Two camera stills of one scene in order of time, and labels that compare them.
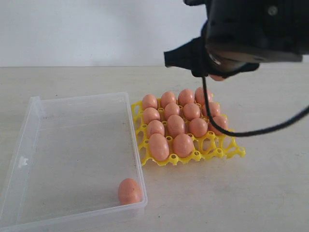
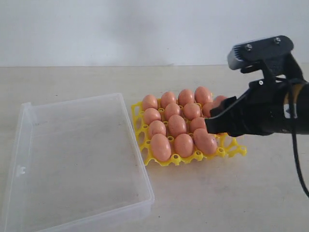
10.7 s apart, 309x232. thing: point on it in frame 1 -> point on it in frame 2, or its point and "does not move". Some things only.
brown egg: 198,127 does not move
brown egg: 191,111 does not move
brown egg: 175,125 does not move
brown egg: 150,114 does not move
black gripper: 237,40 -> 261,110
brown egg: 149,101 does not move
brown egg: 129,192 -> 216,103
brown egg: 216,77 -> 204,142
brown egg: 159,147 does not move
